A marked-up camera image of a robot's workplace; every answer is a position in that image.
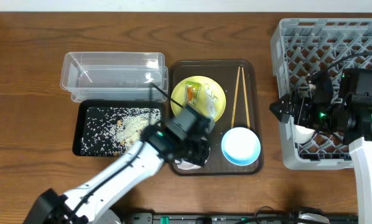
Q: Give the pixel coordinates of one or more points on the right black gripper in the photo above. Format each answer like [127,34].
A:
[305,102]

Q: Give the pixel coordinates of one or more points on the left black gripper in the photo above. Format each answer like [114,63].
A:
[199,152]

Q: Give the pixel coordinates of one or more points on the white bowl with rice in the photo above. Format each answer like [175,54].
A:
[184,165]

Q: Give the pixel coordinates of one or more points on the white cup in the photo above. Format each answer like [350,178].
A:
[302,134]

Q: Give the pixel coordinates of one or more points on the white tissue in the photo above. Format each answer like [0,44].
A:
[210,102]

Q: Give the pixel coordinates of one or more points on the green yellow snack wrapper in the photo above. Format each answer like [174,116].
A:
[192,90]

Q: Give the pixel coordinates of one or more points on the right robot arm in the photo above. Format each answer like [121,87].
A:
[352,118]

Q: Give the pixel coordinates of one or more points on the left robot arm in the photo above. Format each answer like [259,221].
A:
[184,138]

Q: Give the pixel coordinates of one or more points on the grey dishwasher rack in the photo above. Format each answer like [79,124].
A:
[300,47]

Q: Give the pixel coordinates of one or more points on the black waste tray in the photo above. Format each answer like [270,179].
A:
[110,128]

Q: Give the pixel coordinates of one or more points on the light blue bowl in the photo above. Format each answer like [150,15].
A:
[241,146]

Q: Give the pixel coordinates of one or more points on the left wooden chopstick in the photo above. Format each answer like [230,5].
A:
[235,99]

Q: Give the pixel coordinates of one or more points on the brown plastic serving tray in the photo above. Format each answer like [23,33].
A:
[223,72]

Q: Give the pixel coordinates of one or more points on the yellow round plate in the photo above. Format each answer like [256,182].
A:
[178,94]

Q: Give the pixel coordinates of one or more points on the clear plastic bin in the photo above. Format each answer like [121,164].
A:
[118,76]

